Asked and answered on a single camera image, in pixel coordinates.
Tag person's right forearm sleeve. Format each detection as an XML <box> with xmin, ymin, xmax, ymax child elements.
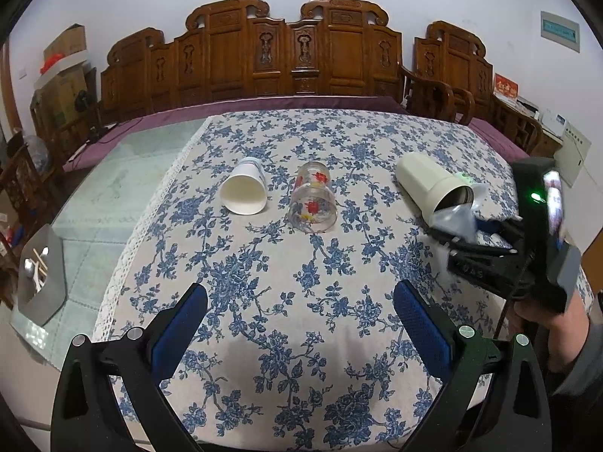
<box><xmin>546</xmin><ymin>286</ymin><xmax>603</xmax><ymax>452</ymax></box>

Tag white paper cup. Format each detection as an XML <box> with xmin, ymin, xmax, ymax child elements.
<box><xmin>219</xmin><ymin>157</ymin><xmax>268</xmax><ymax>215</ymax></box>

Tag person's right hand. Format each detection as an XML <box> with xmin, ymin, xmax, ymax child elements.
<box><xmin>513</xmin><ymin>292</ymin><xmax>590</xmax><ymax>373</ymax></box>

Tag purple armchair cushion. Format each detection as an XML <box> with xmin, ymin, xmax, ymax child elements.
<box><xmin>468</xmin><ymin>118</ymin><xmax>528</xmax><ymax>163</ymax></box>

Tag wooden side table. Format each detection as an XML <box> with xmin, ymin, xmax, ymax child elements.
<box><xmin>491</xmin><ymin>94</ymin><xmax>563</xmax><ymax>158</ymax></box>

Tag red gift box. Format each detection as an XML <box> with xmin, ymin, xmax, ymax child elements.
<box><xmin>494</xmin><ymin>73</ymin><xmax>518</xmax><ymax>100</ymax></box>

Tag carved wooden armchair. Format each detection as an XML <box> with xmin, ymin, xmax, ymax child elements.
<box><xmin>414</xmin><ymin>20</ymin><xmax>543</xmax><ymax>154</ymax></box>

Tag clear glass red print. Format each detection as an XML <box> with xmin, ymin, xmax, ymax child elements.
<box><xmin>288</xmin><ymin>161</ymin><xmax>337</xmax><ymax>234</ymax></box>

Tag wooden chair at left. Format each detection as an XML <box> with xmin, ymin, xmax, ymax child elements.
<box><xmin>1</xmin><ymin>133</ymin><xmax>54</xmax><ymax>240</ymax></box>

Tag blue floral tablecloth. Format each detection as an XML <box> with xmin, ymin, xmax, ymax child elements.
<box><xmin>94</xmin><ymin>109</ymin><xmax>517</xmax><ymax>451</ymax></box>

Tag grey electrical panel box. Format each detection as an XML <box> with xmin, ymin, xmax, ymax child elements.
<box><xmin>541</xmin><ymin>11</ymin><xmax>580</xmax><ymax>53</ymax></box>

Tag carved wooden sofa bench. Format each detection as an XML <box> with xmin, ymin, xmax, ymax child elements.
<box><xmin>52</xmin><ymin>0</ymin><xmax>456</xmax><ymax>152</ymax></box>

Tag small black desk fan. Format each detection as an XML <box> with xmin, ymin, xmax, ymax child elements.
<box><xmin>73</xmin><ymin>90</ymin><xmax>101</xmax><ymax>143</ymax></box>

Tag lower cardboard box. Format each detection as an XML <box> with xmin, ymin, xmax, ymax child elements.
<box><xmin>40</xmin><ymin>64</ymin><xmax>88</xmax><ymax>128</ymax></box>

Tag cardboard box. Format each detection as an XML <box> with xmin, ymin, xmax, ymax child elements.
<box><xmin>43</xmin><ymin>23</ymin><xmax>87</xmax><ymax>59</ymax></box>
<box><xmin>40</xmin><ymin>64</ymin><xmax>88</xmax><ymax>128</ymax></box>

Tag orange red object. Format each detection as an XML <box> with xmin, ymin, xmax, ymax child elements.
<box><xmin>40</xmin><ymin>53</ymin><xmax>64</xmax><ymax>76</ymax></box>

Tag upper cardboard box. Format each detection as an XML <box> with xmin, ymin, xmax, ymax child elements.
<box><xmin>43</xmin><ymin>23</ymin><xmax>87</xmax><ymax>59</ymax></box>

